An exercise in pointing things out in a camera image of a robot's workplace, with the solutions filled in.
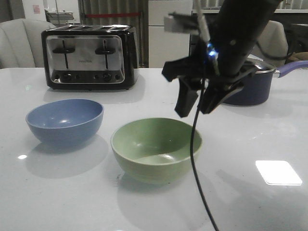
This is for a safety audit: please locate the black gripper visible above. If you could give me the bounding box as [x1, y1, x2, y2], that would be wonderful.
[162, 36, 256, 117]

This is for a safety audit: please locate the blue bowl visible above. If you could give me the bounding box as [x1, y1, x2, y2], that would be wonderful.
[26, 99, 104, 147]

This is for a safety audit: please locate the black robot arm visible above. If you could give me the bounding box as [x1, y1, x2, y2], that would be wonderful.
[162, 0, 279, 117]

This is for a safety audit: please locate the dark blue saucepan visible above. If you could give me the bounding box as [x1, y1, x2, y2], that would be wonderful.
[224, 61, 308, 106]

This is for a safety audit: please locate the white refrigerator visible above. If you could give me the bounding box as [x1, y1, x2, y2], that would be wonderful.
[148, 0, 193, 68]

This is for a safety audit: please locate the glass pot lid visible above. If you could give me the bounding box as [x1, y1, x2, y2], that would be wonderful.
[246, 58, 276, 74]

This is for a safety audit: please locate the green bowl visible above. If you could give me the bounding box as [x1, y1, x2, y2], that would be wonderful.
[111, 118, 203, 184]

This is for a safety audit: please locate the beige armchair right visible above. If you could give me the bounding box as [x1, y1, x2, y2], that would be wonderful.
[250, 21, 288, 67]

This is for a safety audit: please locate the beige armchair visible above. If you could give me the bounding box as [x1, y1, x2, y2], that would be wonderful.
[250, 21, 288, 67]
[0, 18, 55, 69]

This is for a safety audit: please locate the red barrier belt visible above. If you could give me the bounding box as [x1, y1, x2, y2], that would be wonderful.
[85, 12, 141, 18]

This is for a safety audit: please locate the black chrome four-slot toaster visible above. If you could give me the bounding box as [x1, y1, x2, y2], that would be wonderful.
[41, 25, 139, 90]

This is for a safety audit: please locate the metal cart in background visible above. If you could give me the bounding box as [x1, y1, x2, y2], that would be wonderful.
[45, 9, 74, 25]

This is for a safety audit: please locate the beige armchair left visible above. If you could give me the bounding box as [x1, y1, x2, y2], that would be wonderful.
[0, 18, 55, 69]

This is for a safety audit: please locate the black cable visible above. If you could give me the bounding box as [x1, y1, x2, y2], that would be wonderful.
[190, 77, 220, 231]

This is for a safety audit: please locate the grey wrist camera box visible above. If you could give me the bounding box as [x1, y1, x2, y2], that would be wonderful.
[164, 12, 199, 35]

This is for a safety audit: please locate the pink paper on wall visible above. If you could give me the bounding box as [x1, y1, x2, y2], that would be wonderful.
[32, 4, 40, 14]

